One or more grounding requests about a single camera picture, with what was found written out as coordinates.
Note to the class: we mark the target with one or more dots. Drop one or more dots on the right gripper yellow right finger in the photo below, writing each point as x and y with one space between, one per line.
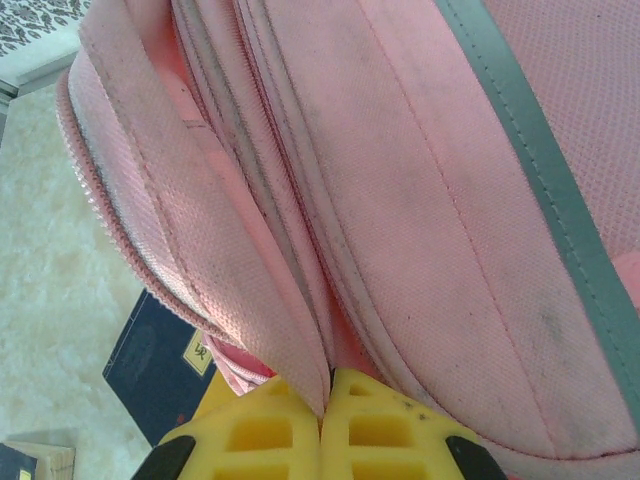
380 440

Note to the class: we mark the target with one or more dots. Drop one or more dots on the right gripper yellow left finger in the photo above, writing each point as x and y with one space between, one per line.
250 440

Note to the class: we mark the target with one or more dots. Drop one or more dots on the pink backpack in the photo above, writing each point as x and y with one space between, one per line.
400 200

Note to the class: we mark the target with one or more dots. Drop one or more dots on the navy book with yellow label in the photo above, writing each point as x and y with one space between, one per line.
150 360

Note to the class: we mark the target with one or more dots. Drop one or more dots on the thick navy hardcover book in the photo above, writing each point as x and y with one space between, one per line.
30 465

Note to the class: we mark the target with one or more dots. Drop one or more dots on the aluminium frame end rail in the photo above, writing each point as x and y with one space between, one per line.
30 75

